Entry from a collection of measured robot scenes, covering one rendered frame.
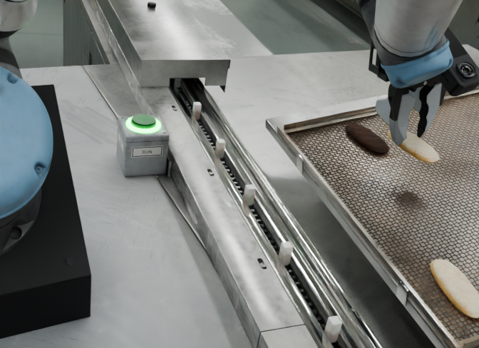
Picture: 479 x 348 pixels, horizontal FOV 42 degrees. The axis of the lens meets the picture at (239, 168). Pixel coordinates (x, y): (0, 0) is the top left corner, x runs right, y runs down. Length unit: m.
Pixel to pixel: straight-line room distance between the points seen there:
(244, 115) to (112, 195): 0.39
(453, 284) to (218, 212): 0.33
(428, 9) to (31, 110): 0.32
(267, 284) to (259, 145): 0.43
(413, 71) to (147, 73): 0.63
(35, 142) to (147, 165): 0.51
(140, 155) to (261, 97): 0.43
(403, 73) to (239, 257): 0.31
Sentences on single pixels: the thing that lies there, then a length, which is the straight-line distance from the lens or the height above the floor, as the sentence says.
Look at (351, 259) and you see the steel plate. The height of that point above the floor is 0.82.
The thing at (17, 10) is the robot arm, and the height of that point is 1.20.
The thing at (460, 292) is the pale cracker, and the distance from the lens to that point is 0.80.
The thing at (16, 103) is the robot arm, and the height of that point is 1.14.
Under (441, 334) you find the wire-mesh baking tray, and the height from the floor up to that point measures 0.89.
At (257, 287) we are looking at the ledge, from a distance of 0.78.
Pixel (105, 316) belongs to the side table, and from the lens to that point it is 0.79.
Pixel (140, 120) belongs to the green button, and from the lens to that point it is 1.02.
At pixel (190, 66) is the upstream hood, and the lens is 1.24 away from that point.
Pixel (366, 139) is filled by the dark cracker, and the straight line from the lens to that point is 1.05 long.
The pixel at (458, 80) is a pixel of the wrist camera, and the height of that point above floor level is 1.10.
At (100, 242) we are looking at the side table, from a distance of 0.89.
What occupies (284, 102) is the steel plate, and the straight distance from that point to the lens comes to 1.35.
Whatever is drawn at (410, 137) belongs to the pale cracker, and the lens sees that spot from 0.97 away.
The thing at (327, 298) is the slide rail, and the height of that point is 0.85.
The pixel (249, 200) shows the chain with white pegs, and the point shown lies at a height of 0.85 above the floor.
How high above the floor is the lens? 1.38
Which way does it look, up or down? 31 degrees down
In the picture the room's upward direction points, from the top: 9 degrees clockwise
